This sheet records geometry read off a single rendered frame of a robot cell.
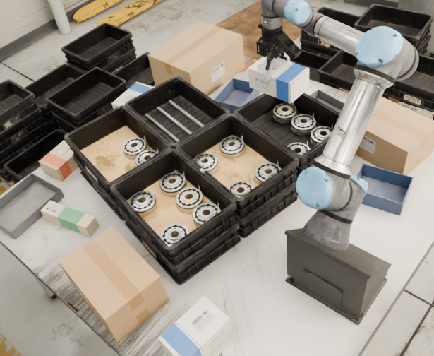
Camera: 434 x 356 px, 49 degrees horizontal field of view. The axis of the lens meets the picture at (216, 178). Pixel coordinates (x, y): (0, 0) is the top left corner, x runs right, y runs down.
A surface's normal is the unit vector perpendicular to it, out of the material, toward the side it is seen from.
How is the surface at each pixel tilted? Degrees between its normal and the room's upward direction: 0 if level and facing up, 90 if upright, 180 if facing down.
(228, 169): 0
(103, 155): 0
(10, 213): 0
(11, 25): 90
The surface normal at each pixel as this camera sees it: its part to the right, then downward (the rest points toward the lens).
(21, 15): 0.75, 0.41
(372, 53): -0.62, -0.23
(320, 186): -0.73, 0.00
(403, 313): -0.11, -0.69
